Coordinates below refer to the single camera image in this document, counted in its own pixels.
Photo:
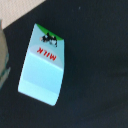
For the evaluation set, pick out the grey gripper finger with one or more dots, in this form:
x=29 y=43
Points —
x=4 y=57

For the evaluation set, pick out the light blue milk carton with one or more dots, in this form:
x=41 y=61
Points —
x=43 y=67

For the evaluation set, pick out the beige woven placemat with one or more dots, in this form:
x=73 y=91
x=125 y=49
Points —
x=11 y=10

